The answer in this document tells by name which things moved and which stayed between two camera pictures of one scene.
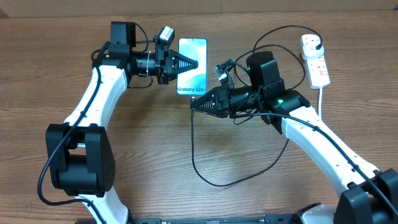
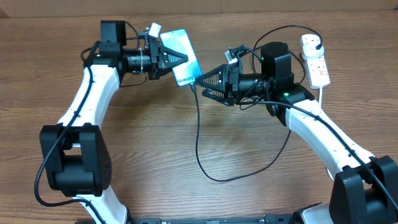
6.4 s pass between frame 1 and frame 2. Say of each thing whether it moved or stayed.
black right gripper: moved
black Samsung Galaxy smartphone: moved
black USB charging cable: moved
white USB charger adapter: stayed
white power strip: stayed
